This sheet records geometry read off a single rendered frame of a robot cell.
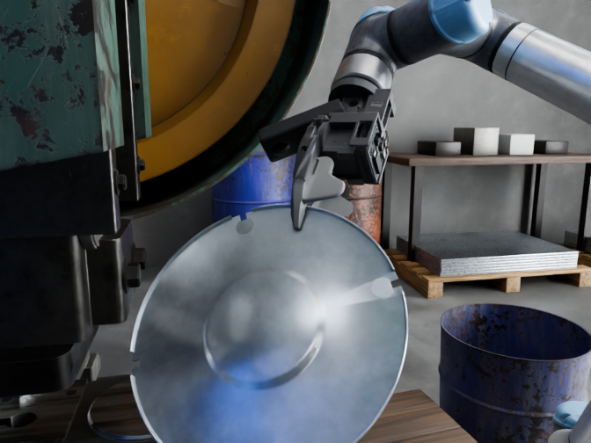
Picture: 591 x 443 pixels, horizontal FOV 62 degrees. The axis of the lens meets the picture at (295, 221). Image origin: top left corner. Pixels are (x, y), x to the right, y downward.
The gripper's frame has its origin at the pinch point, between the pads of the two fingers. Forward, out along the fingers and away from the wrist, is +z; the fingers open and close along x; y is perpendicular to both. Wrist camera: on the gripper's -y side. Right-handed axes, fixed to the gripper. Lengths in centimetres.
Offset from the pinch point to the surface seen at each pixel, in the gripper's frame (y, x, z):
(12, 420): -22.3, -1.4, 28.3
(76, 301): -10.0, -12.8, 18.2
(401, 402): -3, 93, -6
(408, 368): -21, 179, -42
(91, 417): -14.1, 0.0, 25.6
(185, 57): -29.3, -2.1, -28.6
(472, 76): -30, 242, -310
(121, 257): -9.1, -11.6, 13.1
